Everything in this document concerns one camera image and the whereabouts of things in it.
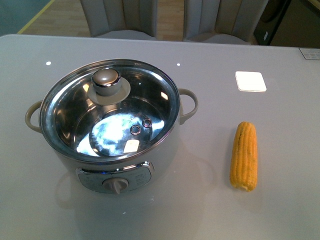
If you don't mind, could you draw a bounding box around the left beige upholstered chair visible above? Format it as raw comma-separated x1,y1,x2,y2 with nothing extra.
80,0,158,40

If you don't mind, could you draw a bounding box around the yellow corn cob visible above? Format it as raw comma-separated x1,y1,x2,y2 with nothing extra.
229,121,258,192

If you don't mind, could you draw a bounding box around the beige upholstered chair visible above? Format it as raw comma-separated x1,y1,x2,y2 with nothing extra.
183,0,268,45
80,0,158,40

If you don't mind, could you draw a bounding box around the right beige upholstered chair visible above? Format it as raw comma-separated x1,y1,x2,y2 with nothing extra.
183,0,268,45

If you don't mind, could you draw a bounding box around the glass pot lid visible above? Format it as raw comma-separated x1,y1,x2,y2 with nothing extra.
39,59,180,164

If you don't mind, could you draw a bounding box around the table label sticker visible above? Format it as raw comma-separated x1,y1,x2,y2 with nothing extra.
299,47,320,60

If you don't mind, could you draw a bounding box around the white electric cooking pot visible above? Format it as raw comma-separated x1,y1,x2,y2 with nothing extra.
25,69,198,195

